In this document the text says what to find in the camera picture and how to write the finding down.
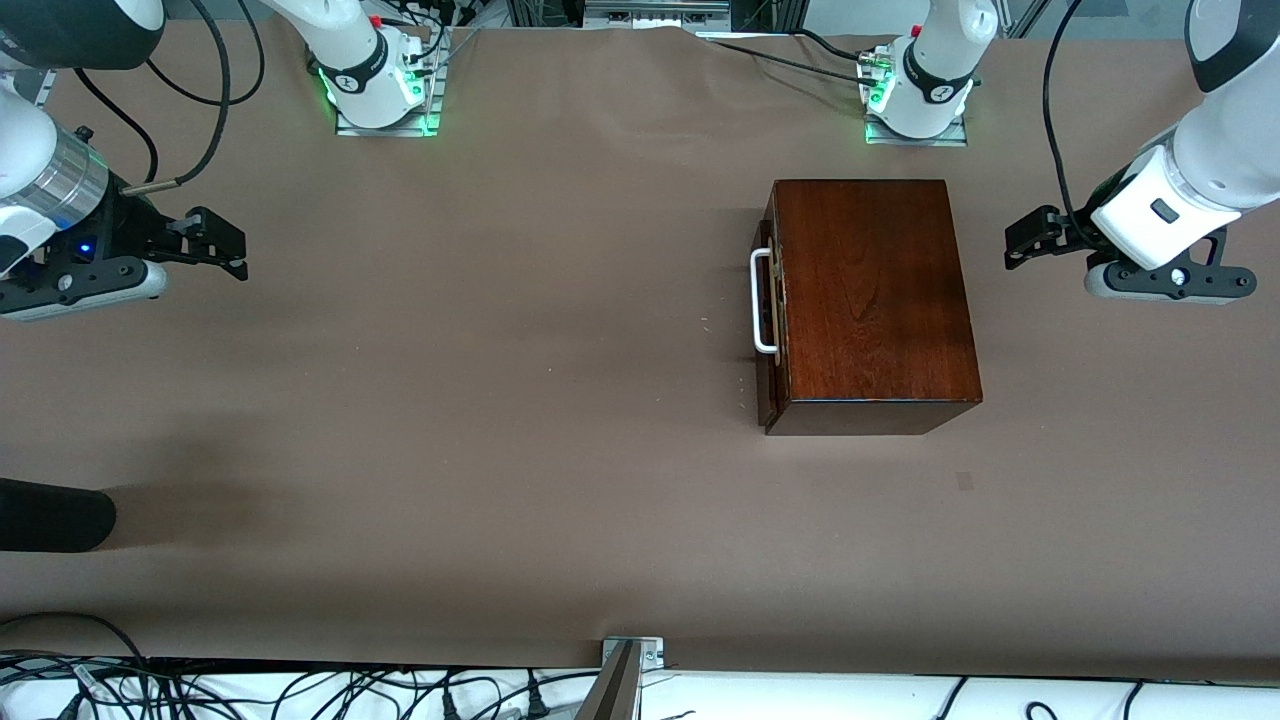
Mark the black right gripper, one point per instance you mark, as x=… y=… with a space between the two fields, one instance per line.
x=128 y=227

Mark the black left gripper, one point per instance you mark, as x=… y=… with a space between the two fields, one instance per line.
x=1078 y=234

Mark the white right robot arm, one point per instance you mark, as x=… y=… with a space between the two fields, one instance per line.
x=352 y=60

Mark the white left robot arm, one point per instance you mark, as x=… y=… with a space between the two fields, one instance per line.
x=940 y=60

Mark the dark brown wooden cabinet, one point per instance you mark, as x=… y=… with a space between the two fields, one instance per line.
x=880 y=290

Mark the black cylinder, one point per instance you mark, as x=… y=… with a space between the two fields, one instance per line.
x=55 y=515

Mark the brown paper table cover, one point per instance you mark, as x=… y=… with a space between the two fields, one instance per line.
x=500 y=450

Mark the grey electronics box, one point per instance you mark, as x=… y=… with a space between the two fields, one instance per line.
x=650 y=12

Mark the black power plug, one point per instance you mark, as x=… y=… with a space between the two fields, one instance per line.
x=450 y=705
x=536 y=702

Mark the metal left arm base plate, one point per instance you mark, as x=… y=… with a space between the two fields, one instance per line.
x=960 y=132

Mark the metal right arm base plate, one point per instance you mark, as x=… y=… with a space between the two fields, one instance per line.
x=425 y=110

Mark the aluminium frame rail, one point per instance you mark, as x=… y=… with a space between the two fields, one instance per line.
x=38 y=88

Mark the aluminium profile with bracket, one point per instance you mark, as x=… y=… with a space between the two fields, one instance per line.
x=615 y=690

